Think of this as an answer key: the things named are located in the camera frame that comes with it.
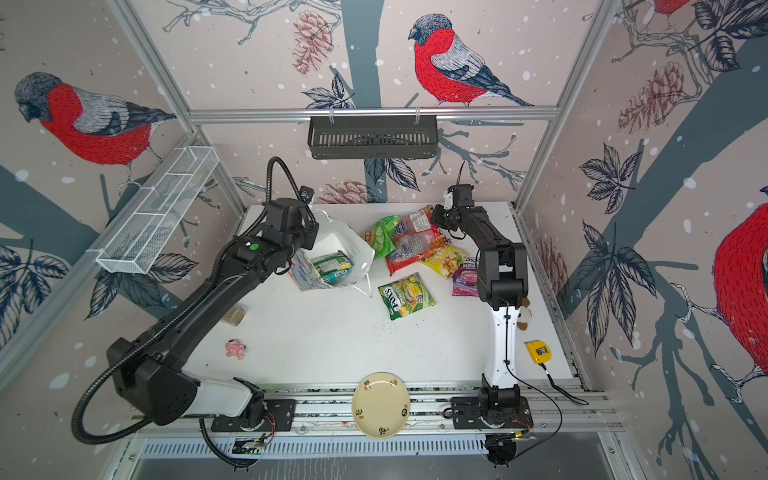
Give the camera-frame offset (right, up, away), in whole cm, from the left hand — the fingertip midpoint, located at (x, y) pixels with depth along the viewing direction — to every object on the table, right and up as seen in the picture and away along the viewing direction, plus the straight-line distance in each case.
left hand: (302, 218), depth 77 cm
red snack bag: (+32, -6, +26) cm, 42 cm away
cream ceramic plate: (+21, -48, -2) cm, 53 cm away
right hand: (+38, +1, +28) cm, 48 cm away
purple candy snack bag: (+48, -20, +19) cm, 55 cm away
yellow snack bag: (+42, -13, +23) cm, 50 cm away
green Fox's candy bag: (+28, -24, +16) cm, 40 cm away
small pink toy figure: (-21, -37, +6) cm, 43 cm away
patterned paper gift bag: (+3, -6, +25) cm, 26 cm away
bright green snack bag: (+20, -6, +18) cm, 27 cm away
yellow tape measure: (+65, -37, +5) cm, 75 cm away
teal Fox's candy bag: (+5, -15, +15) cm, 22 cm away
